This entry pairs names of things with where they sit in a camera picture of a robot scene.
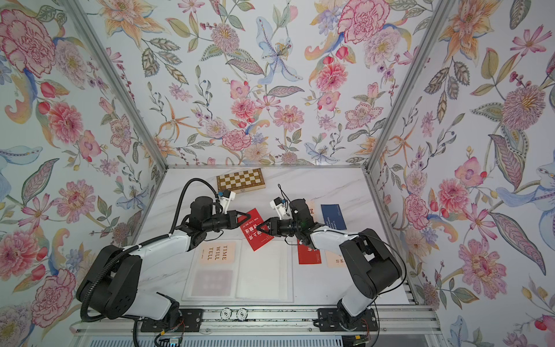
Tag red you can do it card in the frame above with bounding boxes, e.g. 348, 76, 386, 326
240, 208, 274, 252

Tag red card lower right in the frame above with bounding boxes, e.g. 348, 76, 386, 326
297, 240, 322, 265

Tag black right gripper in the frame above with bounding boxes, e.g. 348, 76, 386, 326
258, 218, 304, 237

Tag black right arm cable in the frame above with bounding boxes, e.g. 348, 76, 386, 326
277, 184, 408, 347

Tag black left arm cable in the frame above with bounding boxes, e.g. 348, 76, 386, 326
79, 177, 220, 324

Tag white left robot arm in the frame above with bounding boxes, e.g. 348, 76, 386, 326
76, 197, 251, 327

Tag pale beige card lower right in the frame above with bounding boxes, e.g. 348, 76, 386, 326
325, 251, 346, 268

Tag beige time will tell card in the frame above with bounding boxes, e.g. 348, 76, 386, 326
199, 241, 237, 265

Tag aluminium corner post left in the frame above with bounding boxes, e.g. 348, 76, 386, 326
61, 0, 169, 174

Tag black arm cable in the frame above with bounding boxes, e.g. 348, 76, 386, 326
79, 177, 220, 324
277, 184, 408, 347

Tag red card white characters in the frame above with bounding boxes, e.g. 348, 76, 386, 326
191, 270, 234, 296

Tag aluminium corner post right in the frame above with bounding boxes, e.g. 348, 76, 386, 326
364, 0, 453, 174

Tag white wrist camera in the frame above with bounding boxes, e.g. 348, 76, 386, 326
218, 189, 236, 214
270, 198, 288, 220

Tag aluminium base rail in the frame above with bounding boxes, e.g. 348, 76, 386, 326
70, 305, 447, 346

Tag wooden folding chess board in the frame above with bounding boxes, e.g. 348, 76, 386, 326
216, 169, 266, 194

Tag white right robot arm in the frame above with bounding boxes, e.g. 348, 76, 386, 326
256, 198, 403, 321

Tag aluminium corner post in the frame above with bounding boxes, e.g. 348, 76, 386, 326
364, 0, 453, 174
61, 0, 169, 174

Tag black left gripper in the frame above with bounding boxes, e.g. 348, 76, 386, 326
201, 210, 251, 234

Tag dark blue card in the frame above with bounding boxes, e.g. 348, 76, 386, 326
321, 204, 347, 231

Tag white photo album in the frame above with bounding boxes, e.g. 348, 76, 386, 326
182, 239, 291, 302

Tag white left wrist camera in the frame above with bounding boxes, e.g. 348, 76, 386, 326
218, 189, 236, 214

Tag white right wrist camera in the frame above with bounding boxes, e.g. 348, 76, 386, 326
270, 198, 288, 220

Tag beige card red characters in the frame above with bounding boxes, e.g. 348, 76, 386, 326
306, 200, 317, 219

